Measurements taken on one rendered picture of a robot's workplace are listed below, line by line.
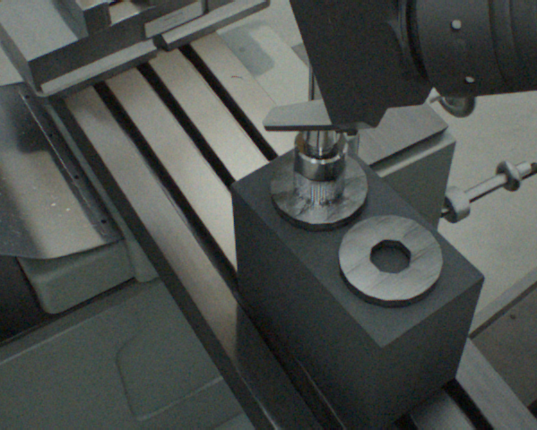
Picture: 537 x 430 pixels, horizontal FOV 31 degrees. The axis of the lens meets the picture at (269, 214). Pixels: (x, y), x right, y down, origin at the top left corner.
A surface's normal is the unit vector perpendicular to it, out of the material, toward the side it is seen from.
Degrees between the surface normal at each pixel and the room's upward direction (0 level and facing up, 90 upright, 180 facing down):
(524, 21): 58
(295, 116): 27
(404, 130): 0
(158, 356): 90
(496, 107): 0
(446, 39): 65
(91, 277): 90
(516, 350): 0
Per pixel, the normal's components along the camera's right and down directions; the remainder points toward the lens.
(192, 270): -0.02, -0.60
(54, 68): 0.54, 0.67
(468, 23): -0.48, 0.24
